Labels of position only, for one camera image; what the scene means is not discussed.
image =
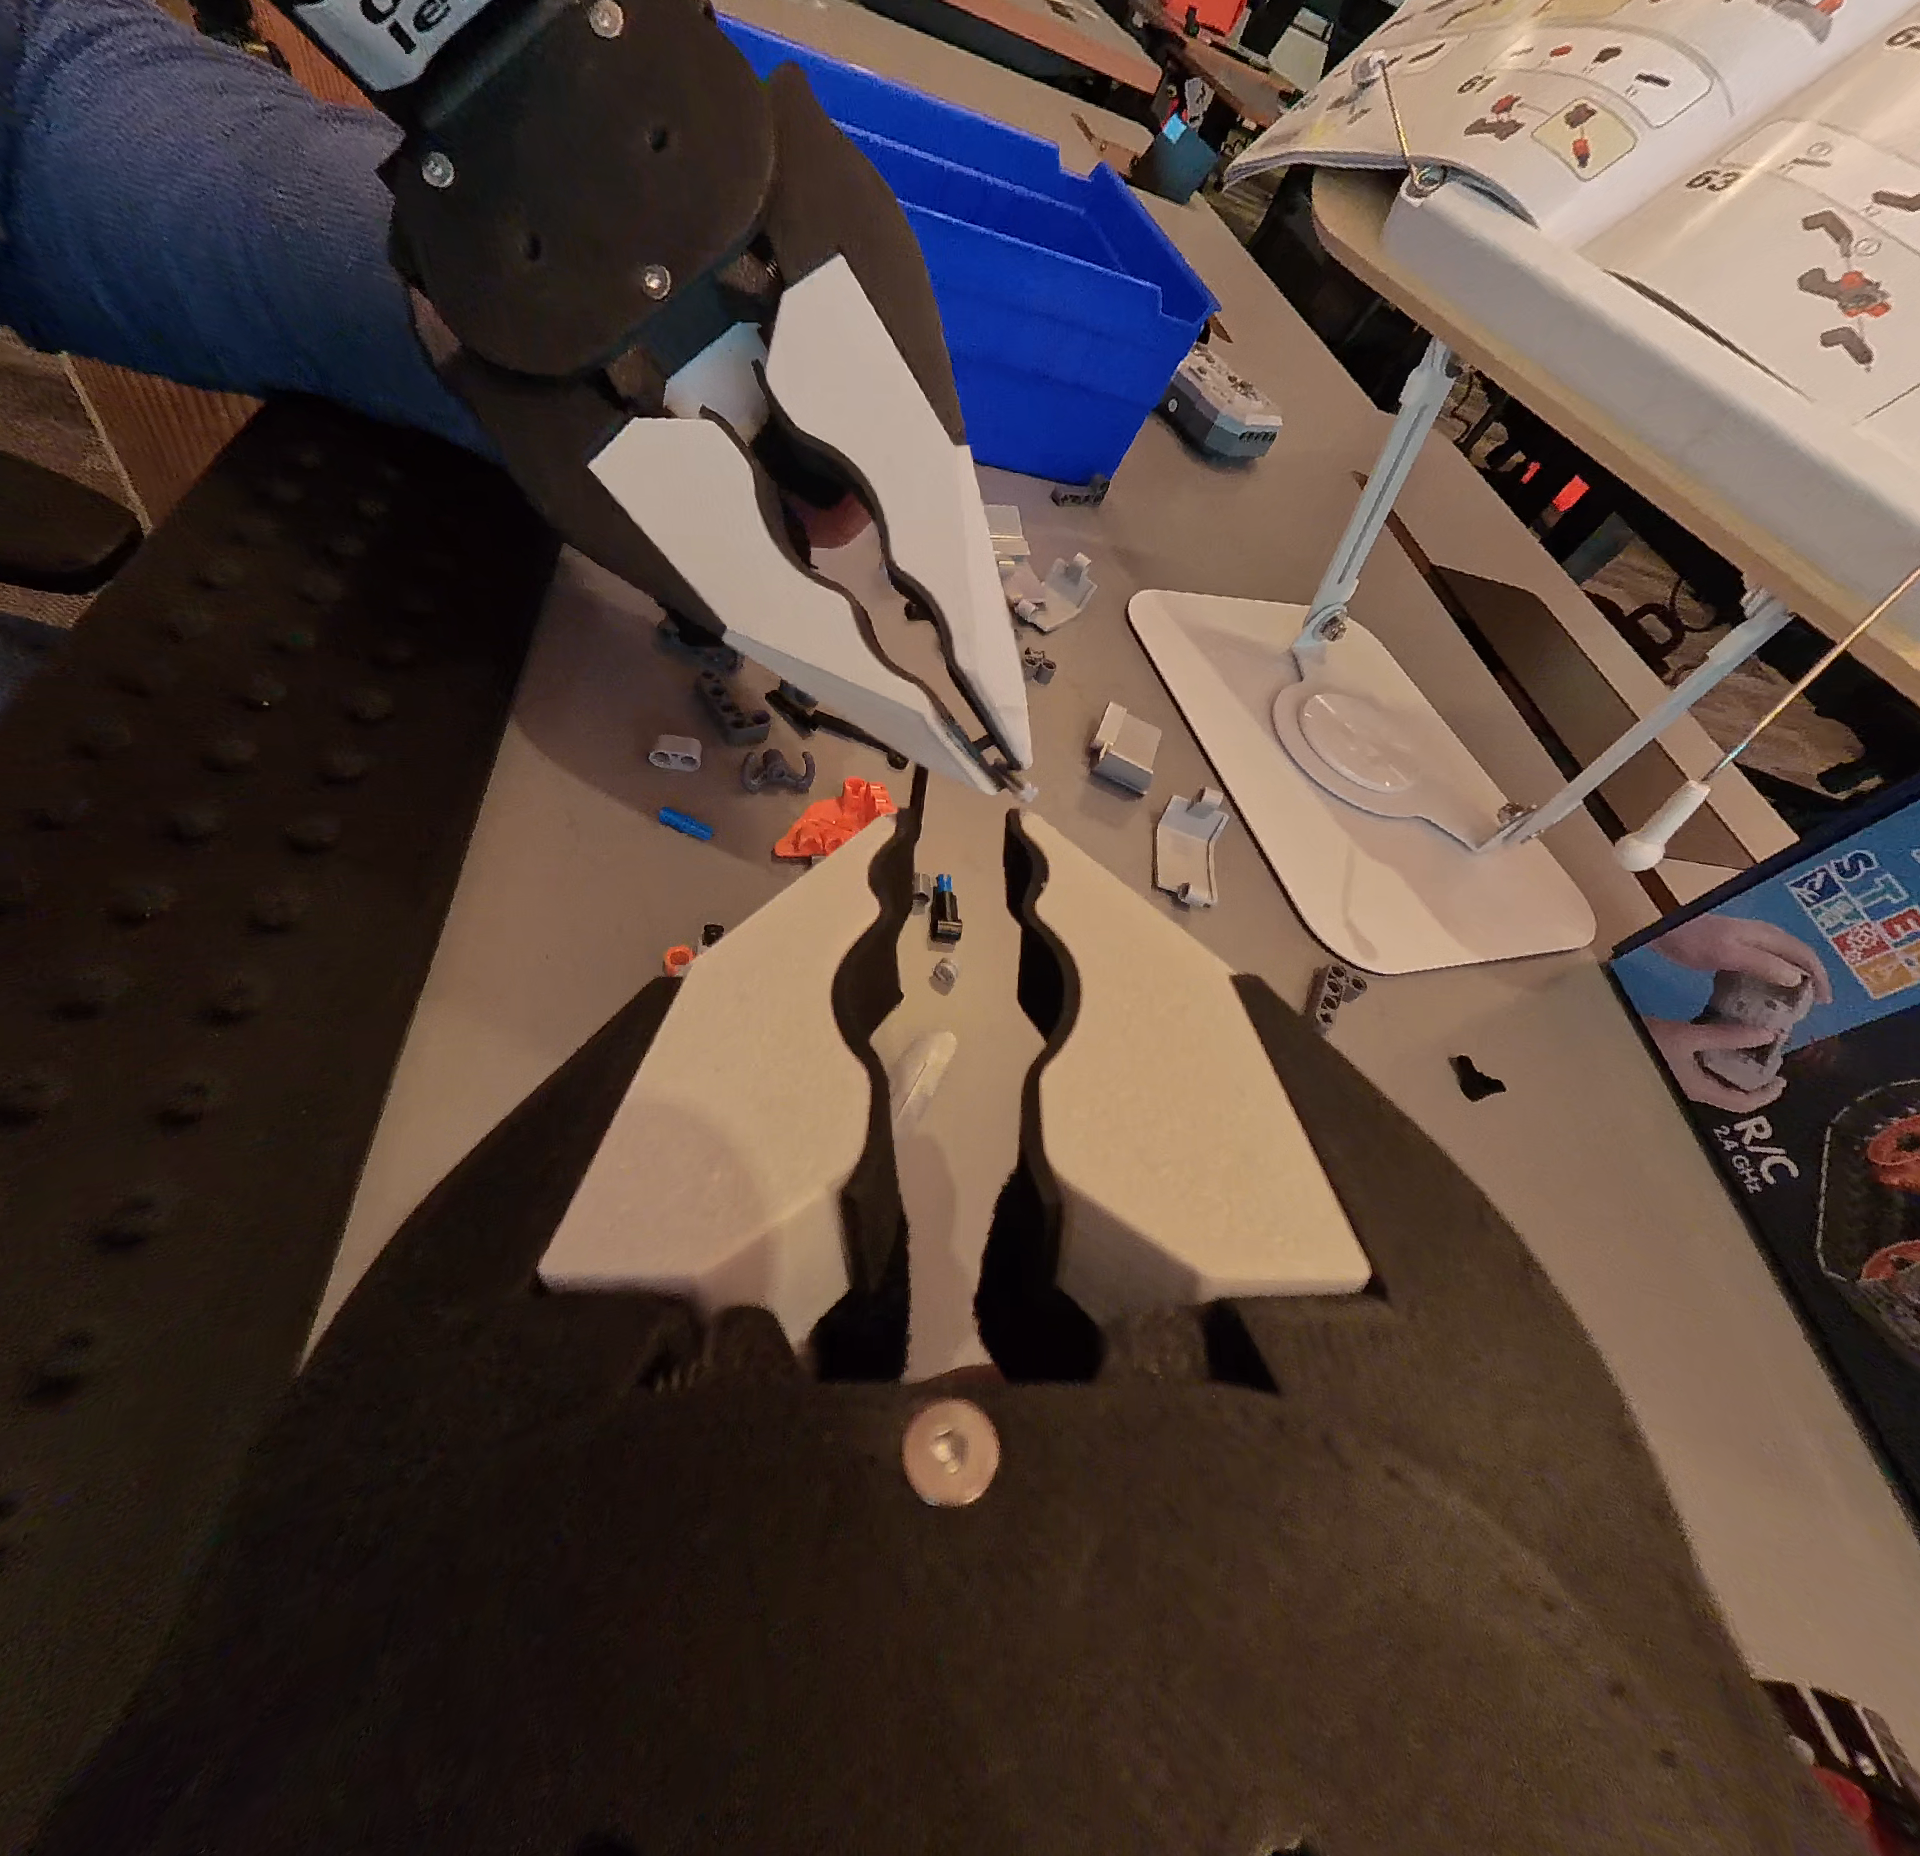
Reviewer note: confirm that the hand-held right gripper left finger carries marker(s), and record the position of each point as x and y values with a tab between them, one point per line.
720	1137

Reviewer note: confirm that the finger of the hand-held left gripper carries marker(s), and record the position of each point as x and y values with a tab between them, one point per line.
720	537
898	431

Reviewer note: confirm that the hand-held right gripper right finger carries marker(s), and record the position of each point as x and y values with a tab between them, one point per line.
1184	1137

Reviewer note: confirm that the person's left forearm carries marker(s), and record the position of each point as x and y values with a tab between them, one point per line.
181	209

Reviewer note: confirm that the light grey angular panel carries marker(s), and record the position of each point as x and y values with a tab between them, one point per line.
1006	531

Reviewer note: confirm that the dark grey four-hole beam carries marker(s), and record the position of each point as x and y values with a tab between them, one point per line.
733	711

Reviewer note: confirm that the orange bush grey connector assembly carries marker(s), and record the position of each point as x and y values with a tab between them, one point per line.
677	960

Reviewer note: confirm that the blue storage bin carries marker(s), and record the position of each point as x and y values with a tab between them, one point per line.
1047	326

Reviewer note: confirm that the dark grey short beam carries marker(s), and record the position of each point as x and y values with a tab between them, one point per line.
1082	493
1334	995

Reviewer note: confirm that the light grey curved blade panel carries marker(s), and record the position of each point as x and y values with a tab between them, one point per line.
924	1085

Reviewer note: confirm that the black axle with connectors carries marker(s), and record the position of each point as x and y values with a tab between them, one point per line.
833	729

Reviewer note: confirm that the light grey short beam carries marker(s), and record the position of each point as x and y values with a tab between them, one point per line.
675	754

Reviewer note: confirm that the light grey curved shell panel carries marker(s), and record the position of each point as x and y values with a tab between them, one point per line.
1059	597

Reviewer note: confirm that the grey claw piece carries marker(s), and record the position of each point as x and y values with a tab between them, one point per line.
773	772

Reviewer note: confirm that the blue pin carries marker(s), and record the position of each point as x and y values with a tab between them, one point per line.
681	825

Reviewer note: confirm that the light grey curved fender panel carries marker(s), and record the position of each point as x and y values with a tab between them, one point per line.
1192	845

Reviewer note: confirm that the small black connector piece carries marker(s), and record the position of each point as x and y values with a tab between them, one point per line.
1480	1082

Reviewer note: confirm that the orange angled panel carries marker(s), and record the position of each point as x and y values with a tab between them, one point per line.
833	825

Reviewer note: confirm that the white book stand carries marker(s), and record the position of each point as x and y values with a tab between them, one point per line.
1353	868

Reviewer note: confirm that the black connector with blue pin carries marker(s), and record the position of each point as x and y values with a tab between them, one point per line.
947	908

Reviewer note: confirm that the grey control hub module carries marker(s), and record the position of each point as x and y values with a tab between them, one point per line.
1223	405

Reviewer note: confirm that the light grey box panel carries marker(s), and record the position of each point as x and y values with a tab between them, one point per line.
1128	744

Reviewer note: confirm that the black dimpled mat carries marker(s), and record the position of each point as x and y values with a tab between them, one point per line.
181	908

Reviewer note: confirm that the printed robot kit box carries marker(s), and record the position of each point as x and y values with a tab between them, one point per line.
1800	1063

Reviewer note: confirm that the instruction manual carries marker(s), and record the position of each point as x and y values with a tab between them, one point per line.
1651	129

